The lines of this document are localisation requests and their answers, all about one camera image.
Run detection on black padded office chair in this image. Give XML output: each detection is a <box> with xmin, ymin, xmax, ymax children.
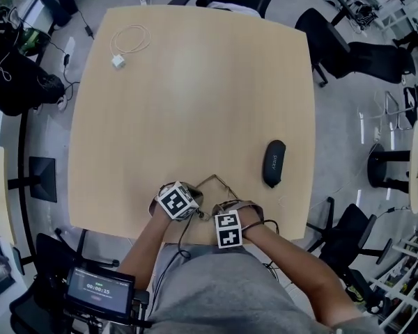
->
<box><xmin>294</xmin><ymin>7</ymin><xmax>417</xmax><ymax>88</ymax></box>

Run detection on person's left forearm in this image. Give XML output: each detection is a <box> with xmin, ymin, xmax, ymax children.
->
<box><xmin>116</xmin><ymin>209</ymin><xmax>174</xmax><ymax>292</ymax></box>

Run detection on person's grey shirt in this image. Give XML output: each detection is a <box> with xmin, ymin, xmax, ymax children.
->
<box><xmin>148</xmin><ymin>244</ymin><xmax>384</xmax><ymax>334</ymax></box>

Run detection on white charging cable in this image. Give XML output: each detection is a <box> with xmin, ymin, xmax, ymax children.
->
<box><xmin>110</xmin><ymin>24</ymin><xmax>152</xmax><ymax>57</ymax></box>

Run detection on white low shelf unit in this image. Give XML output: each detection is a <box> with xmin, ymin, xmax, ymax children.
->
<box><xmin>367</xmin><ymin>221</ymin><xmax>418</xmax><ymax>334</ymax></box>

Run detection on black wrist band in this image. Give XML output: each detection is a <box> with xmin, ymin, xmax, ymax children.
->
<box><xmin>240</xmin><ymin>218</ymin><xmax>280</xmax><ymax>237</ymax></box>

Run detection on black chair with chrome legs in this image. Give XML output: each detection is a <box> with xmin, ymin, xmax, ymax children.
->
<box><xmin>382</xmin><ymin>81</ymin><xmax>418</xmax><ymax>132</ymax></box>

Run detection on white cloth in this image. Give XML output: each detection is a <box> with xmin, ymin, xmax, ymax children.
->
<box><xmin>206</xmin><ymin>1</ymin><xmax>263</xmax><ymax>19</ymax></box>

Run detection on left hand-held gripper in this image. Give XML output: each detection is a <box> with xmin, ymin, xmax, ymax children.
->
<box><xmin>148</xmin><ymin>180</ymin><xmax>206</xmax><ymax>221</ymax></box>

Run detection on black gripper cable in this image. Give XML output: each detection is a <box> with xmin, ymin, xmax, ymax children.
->
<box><xmin>176</xmin><ymin>209</ymin><xmax>210</xmax><ymax>261</ymax></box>

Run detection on thin-framed eyeglasses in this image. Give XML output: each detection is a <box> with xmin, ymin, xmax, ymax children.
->
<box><xmin>194</xmin><ymin>174</ymin><xmax>241</xmax><ymax>203</ymax></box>

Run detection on black glasses case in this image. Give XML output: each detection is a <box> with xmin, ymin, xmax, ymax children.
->
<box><xmin>261</xmin><ymin>139</ymin><xmax>287</xmax><ymax>189</ymax></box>

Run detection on green and black helmet device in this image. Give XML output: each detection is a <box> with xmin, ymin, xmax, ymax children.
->
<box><xmin>19</xmin><ymin>27</ymin><xmax>52</xmax><ymax>57</ymax></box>

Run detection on person's right forearm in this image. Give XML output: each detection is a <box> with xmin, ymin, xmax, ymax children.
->
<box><xmin>242</xmin><ymin>222</ymin><xmax>369</xmax><ymax>331</ymax></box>

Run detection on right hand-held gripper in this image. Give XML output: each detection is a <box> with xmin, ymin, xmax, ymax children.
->
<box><xmin>212</xmin><ymin>201</ymin><xmax>266</xmax><ymax>250</ymax></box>

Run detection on small black monitor screen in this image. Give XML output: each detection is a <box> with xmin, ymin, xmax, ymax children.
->
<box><xmin>63</xmin><ymin>266</ymin><xmax>137</xmax><ymax>322</ymax></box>

